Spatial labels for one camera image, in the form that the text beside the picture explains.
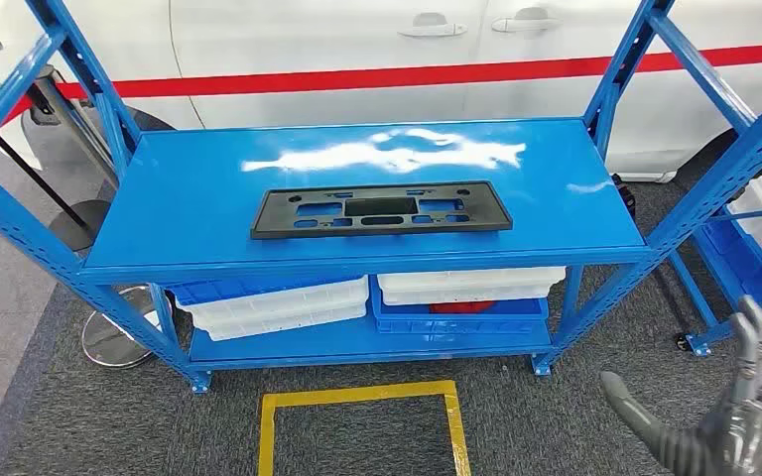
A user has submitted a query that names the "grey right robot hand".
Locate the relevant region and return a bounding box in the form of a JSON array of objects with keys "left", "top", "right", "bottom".
[{"left": 598, "top": 296, "right": 762, "bottom": 476}]

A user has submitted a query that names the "black plastic plate bracket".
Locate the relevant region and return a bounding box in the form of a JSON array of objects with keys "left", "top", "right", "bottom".
[{"left": 250, "top": 180, "right": 514, "bottom": 241}]

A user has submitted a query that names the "blue wheeled shelf cart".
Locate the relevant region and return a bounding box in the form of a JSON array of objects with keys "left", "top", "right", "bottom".
[{"left": 670, "top": 151, "right": 762, "bottom": 359}]

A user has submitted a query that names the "blue metal shelf rack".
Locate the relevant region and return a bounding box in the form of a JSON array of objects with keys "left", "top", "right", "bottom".
[{"left": 0, "top": 0, "right": 762, "bottom": 396}]

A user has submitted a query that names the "blue plastic bin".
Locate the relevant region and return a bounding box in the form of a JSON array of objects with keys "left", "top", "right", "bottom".
[
  {"left": 702, "top": 219, "right": 762, "bottom": 306},
  {"left": 165, "top": 276, "right": 366, "bottom": 308},
  {"left": 370, "top": 276, "right": 550, "bottom": 336}
]

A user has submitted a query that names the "red item in bin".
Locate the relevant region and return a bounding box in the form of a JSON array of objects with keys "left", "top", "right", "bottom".
[{"left": 428, "top": 300, "right": 495, "bottom": 315}]

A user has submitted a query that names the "red barrier belt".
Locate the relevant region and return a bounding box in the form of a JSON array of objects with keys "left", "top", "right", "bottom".
[{"left": 0, "top": 42, "right": 762, "bottom": 133}]

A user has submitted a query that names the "white car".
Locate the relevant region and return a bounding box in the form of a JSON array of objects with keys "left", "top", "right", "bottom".
[{"left": 0, "top": 0, "right": 762, "bottom": 198}]

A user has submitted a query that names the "chrome stanchion post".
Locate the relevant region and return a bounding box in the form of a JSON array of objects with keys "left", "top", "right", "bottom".
[{"left": 22, "top": 65, "right": 162, "bottom": 369}]

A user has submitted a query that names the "black stanchion post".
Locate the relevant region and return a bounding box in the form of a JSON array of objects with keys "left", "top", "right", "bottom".
[{"left": 0, "top": 94, "right": 113, "bottom": 252}]

